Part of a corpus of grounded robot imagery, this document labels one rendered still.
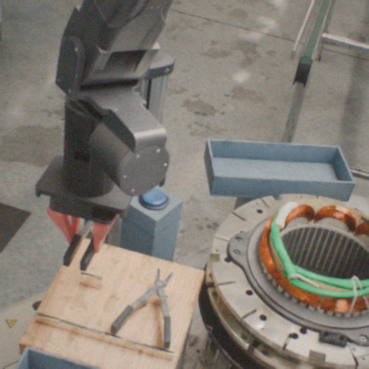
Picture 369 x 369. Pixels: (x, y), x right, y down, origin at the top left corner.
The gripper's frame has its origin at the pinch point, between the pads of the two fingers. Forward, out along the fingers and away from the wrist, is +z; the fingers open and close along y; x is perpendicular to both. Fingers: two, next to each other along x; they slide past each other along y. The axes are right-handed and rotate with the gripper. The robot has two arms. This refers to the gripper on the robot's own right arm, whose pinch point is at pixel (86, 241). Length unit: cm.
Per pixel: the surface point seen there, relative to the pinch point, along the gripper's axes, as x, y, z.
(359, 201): 75, 42, 39
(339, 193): 41, 32, 14
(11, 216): 118, -67, 115
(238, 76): 262, -4, 113
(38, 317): -3.9, -4.4, 10.9
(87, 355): -6.6, 2.9, 12.1
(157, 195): 27.8, 2.7, 13.4
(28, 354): -8.0, -4.1, 13.2
